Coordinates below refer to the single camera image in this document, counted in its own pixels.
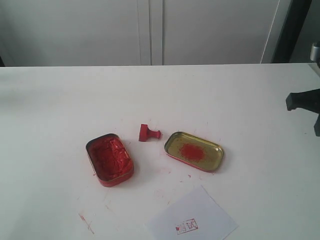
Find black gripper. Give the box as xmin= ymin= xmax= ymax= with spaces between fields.
xmin=285 ymin=88 xmax=320 ymax=137

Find dark door frame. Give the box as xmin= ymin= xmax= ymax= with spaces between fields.
xmin=271 ymin=0 xmax=320 ymax=64

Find red plastic stamp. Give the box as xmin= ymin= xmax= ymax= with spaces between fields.
xmin=138 ymin=124 xmax=162 ymax=142

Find white paper sheet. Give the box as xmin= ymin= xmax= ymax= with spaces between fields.
xmin=146 ymin=186 xmax=238 ymax=240

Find white cabinet doors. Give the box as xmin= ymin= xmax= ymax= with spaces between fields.
xmin=0 ymin=0 xmax=291 ymax=67

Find red ink tin box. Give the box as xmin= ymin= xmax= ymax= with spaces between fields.
xmin=85 ymin=133 xmax=134 ymax=188

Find gold tin lid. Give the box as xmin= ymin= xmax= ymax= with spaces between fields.
xmin=164 ymin=131 xmax=225 ymax=173

